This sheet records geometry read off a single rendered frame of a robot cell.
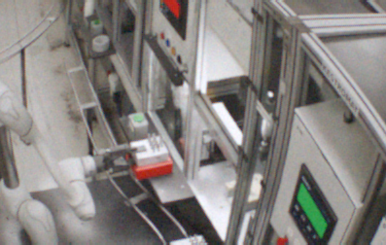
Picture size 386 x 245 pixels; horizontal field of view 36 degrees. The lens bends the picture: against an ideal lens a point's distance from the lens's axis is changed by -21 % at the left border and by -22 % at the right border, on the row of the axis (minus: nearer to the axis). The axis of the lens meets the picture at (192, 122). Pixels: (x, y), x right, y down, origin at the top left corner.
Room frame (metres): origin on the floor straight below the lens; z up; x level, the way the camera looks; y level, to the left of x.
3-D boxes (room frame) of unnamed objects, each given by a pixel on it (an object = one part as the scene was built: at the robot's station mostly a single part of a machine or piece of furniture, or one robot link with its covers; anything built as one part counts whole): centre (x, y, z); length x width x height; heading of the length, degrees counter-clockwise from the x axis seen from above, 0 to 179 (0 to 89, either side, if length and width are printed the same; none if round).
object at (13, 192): (1.83, 0.81, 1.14); 0.22 x 0.16 x 0.77; 53
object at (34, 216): (1.71, 0.65, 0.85); 0.18 x 0.16 x 0.22; 53
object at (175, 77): (2.24, 0.13, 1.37); 0.36 x 0.04 x 0.04; 25
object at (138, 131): (2.26, 0.21, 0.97); 0.08 x 0.08 x 0.12; 25
